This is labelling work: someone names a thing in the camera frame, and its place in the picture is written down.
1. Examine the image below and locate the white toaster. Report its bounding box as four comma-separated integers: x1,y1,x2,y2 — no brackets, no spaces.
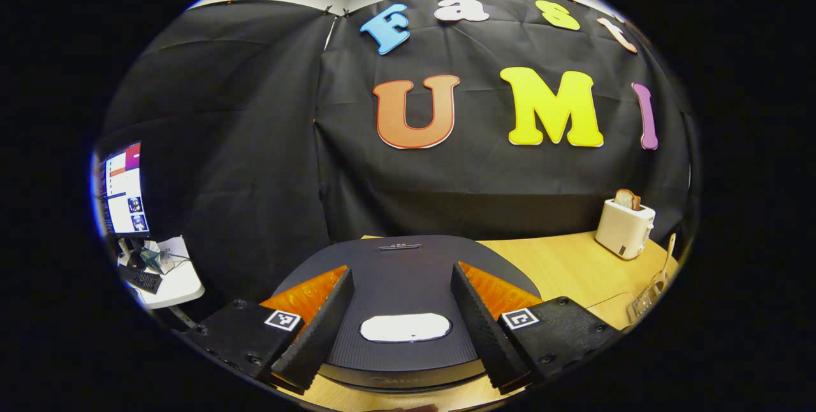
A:
595,198,656,261

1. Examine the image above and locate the white side table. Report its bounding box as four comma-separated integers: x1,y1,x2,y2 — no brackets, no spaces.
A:
118,237,205,309

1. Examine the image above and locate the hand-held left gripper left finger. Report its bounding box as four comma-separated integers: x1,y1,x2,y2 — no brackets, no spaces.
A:
185,265,355,394

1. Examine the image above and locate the computer monitor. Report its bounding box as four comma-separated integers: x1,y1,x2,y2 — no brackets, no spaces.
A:
96,141,150,237

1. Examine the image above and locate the black and silver rice cooker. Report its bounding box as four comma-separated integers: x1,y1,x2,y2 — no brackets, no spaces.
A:
271,235,543,394

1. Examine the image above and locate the black keyboard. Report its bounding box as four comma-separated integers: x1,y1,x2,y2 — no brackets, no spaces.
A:
118,265,164,295

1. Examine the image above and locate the wooden spoon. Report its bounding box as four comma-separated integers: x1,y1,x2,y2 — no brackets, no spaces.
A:
655,233,677,291

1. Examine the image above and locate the metal wire chopstick holder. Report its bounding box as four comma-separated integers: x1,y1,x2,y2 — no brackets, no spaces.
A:
626,272,670,323

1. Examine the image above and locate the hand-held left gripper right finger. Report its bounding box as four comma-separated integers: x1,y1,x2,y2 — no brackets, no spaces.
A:
451,261,622,394

